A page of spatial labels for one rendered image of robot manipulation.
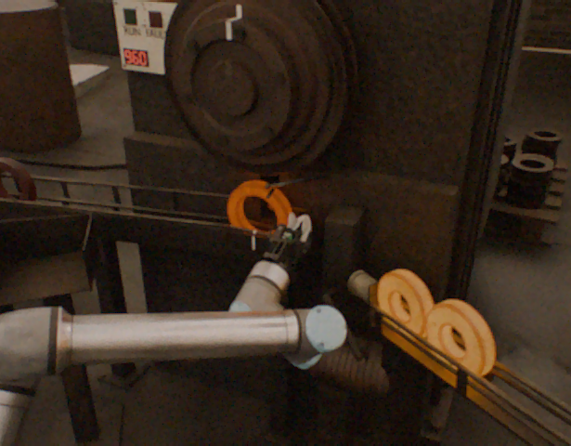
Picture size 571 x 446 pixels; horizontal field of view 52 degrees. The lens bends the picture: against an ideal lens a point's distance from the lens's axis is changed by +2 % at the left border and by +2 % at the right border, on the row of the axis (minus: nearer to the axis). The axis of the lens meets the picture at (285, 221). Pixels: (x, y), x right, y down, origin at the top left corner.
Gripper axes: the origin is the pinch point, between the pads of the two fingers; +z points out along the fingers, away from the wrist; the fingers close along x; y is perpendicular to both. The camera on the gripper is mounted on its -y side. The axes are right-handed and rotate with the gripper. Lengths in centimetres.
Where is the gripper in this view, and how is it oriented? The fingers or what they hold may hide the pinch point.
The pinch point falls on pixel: (304, 221)
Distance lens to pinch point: 151.0
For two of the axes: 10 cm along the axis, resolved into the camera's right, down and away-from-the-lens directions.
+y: -1.3, -7.0, -7.0
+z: 3.9, -6.8, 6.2
